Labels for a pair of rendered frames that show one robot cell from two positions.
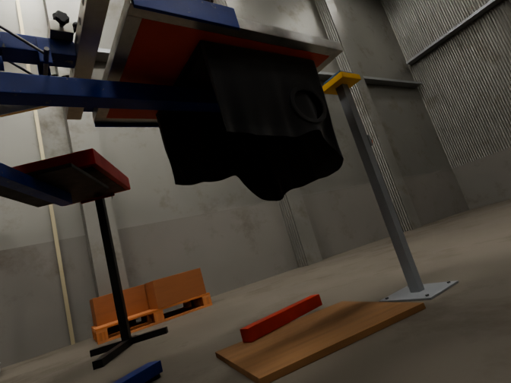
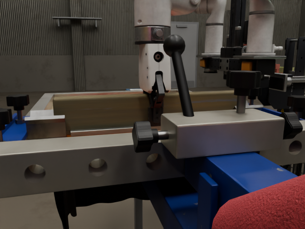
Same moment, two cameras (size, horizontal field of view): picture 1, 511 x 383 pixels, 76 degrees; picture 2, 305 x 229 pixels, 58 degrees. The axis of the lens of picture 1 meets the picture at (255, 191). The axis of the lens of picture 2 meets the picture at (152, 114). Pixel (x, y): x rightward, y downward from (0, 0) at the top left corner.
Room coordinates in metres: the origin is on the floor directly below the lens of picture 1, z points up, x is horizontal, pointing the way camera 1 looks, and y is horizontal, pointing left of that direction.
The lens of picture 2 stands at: (0.78, 0.73, 1.14)
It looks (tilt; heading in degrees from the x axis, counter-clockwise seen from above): 12 degrees down; 292
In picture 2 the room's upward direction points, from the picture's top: straight up
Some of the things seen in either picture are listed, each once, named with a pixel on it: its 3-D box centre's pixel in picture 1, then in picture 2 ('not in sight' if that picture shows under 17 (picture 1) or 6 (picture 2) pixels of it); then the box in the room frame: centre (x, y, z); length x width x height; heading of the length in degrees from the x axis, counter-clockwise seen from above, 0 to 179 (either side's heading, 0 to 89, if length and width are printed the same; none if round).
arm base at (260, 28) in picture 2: not in sight; (263, 35); (0.81, -0.49, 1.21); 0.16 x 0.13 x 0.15; 34
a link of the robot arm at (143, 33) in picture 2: not in sight; (153, 34); (1.00, 0.19, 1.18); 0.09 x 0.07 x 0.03; 127
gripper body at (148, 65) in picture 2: not in sight; (152, 64); (1.01, 0.18, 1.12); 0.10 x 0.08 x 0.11; 127
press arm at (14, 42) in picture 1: (39, 51); (244, 188); (0.79, 0.47, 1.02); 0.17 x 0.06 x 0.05; 127
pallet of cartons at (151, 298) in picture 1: (148, 302); not in sight; (3.34, 1.33, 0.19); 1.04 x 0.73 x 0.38; 124
